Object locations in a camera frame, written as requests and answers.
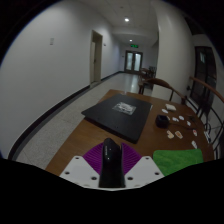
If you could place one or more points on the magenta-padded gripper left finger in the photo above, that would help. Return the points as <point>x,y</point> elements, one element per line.
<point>78,171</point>

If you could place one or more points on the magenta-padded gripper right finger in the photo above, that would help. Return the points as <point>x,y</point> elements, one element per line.
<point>145,171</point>

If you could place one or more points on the black vertical computer mouse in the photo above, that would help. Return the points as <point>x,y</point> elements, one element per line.
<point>111,163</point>

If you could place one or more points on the green mouse pad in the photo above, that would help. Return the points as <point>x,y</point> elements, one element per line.
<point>176,160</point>

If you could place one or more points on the small cream sticker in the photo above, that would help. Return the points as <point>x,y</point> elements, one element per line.
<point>170,134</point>

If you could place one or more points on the orange and white sticker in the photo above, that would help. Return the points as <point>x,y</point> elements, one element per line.
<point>178,134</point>

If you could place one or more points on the small black box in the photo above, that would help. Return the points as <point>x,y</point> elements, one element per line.
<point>162,121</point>

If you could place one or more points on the white rectangular card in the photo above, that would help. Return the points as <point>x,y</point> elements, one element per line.
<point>194,144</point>

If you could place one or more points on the black closed laptop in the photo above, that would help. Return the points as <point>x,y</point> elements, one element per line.
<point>116,120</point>

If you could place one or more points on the small white sticker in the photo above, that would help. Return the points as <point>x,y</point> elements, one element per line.
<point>181,117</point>
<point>175,119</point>
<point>164,110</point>
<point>188,123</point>

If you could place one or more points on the red and white sticker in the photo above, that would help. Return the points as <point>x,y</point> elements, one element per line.
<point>194,132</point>

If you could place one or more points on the small white box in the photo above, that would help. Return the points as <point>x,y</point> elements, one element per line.
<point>170,107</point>

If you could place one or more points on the white and black paper strip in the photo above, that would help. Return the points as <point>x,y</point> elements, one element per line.
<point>207,136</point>

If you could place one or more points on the curved-back wooden chair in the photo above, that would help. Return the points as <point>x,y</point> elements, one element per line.
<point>160,81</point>

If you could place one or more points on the dark wooden chair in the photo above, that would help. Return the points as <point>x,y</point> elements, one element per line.
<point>146,71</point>

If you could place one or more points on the glass double door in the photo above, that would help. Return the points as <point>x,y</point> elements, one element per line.
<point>129,61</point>

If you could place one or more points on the dark glass window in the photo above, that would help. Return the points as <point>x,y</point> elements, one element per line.
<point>203,73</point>

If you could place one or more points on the beige side door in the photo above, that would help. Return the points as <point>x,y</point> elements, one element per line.
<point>96,56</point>

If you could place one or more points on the green exit sign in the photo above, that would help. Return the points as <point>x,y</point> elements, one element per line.
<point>134,45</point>

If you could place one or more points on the round ceiling light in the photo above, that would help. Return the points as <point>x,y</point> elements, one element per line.
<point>126,20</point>

